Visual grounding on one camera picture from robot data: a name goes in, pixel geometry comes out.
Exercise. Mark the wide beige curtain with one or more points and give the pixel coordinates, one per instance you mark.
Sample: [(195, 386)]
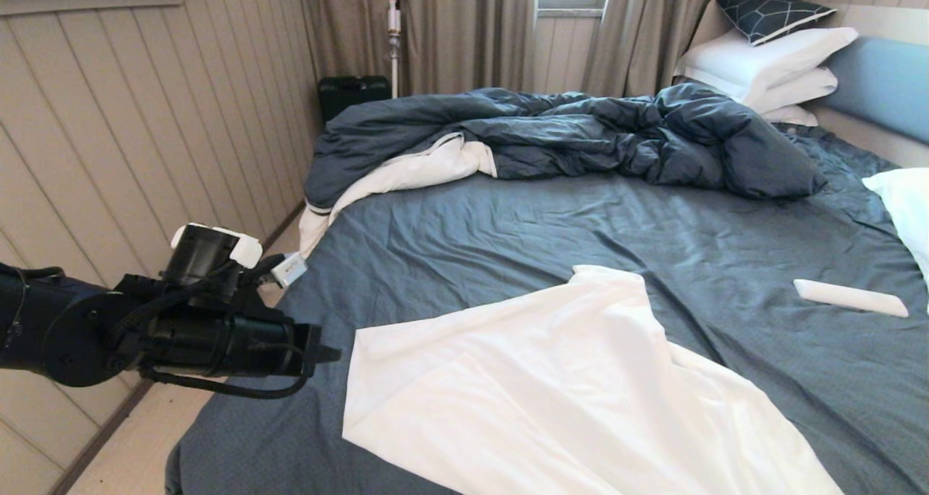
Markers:
[(450, 30)]

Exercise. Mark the black suitcase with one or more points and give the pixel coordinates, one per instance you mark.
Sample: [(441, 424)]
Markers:
[(355, 98)]

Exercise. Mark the white stick vacuum cleaner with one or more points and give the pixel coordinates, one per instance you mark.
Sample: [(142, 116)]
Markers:
[(394, 33)]

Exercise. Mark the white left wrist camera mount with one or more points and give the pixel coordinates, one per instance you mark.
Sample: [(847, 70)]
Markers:
[(247, 250)]

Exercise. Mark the dark geometric patterned cushion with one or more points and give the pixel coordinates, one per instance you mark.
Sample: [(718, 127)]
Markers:
[(771, 11)]

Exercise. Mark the blue padded headboard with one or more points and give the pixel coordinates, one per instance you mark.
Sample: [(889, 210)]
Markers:
[(883, 83)]

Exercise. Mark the white pillow without stack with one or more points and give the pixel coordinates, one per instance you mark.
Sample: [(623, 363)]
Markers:
[(907, 208)]

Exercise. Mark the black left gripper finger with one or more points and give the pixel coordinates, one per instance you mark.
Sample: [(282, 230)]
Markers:
[(330, 350), (329, 358)]

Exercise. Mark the beige upholstered bed frame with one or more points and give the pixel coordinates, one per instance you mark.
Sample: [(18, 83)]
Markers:
[(871, 141)]

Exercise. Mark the narrow beige curtain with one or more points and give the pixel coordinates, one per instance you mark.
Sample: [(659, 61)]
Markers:
[(646, 30)]

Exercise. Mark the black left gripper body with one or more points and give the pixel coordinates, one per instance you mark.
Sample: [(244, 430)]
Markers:
[(232, 346)]

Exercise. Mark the flat white pillow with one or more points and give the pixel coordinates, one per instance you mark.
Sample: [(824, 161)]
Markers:
[(792, 116)]

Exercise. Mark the long white remote control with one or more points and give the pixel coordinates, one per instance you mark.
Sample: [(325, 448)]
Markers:
[(847, 298)]

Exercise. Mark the medium white pillow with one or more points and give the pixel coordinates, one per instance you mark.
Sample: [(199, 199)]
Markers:
[(796, 91)]

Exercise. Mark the blue duvet with white lining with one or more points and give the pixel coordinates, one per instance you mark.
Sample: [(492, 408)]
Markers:
[(580, 134)]

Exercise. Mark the white t-shirt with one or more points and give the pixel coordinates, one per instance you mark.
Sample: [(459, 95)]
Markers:
[(544, 408)]

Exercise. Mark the blue patterned bed sheet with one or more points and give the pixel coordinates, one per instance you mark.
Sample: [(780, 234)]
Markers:
[(544, 226)]

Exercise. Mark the large white pillow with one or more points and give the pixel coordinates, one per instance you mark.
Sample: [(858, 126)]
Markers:
[(752, 62)]

